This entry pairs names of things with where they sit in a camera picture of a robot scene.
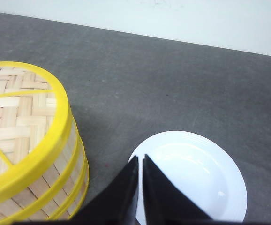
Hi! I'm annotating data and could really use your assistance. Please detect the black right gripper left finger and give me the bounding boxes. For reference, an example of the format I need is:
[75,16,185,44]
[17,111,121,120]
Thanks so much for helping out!
[68,156,139,225]

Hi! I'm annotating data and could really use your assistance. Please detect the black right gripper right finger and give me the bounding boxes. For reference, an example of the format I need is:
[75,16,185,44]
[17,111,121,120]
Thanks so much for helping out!
[142,154,214,225]

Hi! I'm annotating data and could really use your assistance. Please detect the bamboo steamer basket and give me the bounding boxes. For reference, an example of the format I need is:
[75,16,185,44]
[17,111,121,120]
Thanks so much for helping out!
[50,155,90,220]
[27,135,89,221]
[0,118,88,220]

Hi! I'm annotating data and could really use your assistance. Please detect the woven bamboo steamer lid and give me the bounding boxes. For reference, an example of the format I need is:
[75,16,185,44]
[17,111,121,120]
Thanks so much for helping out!
[0,61,72,197]

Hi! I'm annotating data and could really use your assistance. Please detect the white round plate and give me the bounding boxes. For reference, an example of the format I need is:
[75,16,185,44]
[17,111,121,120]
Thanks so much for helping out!
[131,131,247,222]

